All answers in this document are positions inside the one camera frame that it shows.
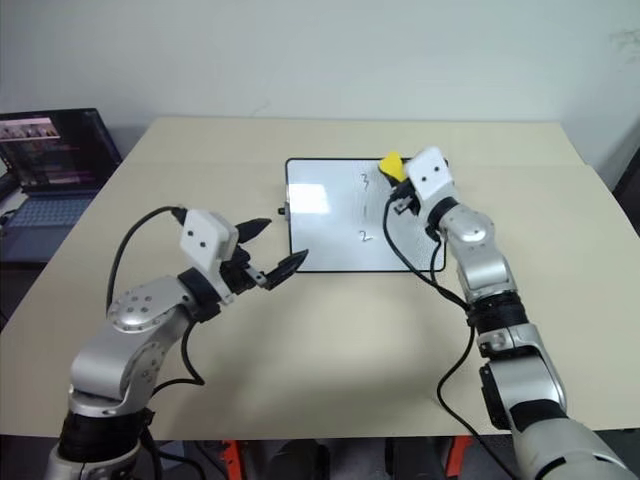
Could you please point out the black-framed whiteboard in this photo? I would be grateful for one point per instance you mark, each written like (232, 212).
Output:
(325, 220)

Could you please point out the small black whiteboard side clip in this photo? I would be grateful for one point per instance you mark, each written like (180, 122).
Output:
(283, 210)

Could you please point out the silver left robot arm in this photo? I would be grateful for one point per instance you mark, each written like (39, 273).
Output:
(130, 345)

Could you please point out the orange table leg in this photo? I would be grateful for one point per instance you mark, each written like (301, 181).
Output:
(230, 459)
(459, 456)

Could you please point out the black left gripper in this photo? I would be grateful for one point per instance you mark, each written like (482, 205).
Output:
(239, 276)

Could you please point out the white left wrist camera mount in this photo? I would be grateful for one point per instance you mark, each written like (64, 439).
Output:
(202, 235)

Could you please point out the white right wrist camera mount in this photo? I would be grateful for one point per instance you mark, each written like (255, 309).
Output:
(429, 175)

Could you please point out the dark rounded shape under table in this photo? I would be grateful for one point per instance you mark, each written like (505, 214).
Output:
(417, 459)
(302, 460)

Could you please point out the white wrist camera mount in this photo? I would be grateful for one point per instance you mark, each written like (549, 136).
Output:
(429, 175)
(202, 235)

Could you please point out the open blue laptop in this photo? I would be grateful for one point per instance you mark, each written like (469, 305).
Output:
(50, 170)

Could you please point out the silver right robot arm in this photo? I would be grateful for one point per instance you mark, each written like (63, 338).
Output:
(505, 310)

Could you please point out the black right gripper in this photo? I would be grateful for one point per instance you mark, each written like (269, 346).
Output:
(406, 197)

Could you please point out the yellow whiteboard eraser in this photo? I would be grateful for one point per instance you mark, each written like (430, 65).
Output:
(391, 162)

